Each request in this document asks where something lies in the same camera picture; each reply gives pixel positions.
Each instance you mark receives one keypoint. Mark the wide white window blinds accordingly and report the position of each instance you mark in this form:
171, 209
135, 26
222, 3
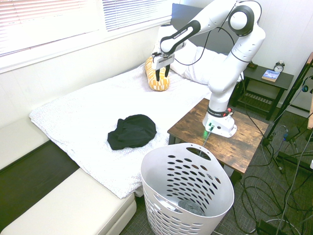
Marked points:
36, 24

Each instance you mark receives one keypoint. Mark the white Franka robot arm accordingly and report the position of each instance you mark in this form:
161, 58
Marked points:
220, 80

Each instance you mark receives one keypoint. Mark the small dark box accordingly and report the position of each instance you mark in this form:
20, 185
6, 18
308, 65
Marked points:
252, 65

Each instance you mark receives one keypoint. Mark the black garment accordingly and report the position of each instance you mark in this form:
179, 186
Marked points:
133, 132

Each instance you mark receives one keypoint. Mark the white patterned bedspread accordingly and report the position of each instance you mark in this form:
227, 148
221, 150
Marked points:
93, 102

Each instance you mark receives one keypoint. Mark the white pillow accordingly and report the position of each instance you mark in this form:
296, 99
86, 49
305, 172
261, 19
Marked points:
198, 66

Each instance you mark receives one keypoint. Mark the narrow white window blinds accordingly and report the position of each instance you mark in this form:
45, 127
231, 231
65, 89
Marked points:
137, 12

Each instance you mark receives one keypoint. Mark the rustic wooden table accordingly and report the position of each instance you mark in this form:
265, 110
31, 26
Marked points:
239, 144

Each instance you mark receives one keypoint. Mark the blue covered book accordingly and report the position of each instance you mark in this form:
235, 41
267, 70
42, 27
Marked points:
271, 75

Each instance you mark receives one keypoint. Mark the white perforated laundry basket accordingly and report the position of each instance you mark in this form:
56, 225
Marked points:
217, 191

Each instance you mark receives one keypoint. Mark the yellow patterned pillow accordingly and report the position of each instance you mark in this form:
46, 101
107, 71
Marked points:
160, 84

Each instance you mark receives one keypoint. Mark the black power adapter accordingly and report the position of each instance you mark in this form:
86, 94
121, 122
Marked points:
292, 133

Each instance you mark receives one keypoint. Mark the black floor box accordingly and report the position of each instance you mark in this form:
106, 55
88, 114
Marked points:
265, 227

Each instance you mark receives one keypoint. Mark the black camera tripod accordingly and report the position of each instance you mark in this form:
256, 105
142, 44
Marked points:
283, 105

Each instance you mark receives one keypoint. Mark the cream padded bench cushion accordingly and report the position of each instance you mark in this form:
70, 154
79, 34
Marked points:
19, 139
68, 210

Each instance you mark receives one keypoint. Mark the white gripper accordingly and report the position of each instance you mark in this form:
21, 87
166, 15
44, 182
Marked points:
163, 61

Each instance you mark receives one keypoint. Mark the dark gray headboard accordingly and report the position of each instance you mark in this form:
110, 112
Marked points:
181, 14

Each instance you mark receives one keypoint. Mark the gray garment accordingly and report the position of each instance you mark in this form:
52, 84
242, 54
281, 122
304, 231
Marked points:
190, 208

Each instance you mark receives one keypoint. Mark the black nightstand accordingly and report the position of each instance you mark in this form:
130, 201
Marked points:
274, 83

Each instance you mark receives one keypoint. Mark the black alarm clock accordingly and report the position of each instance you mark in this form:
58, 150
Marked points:
279, 67

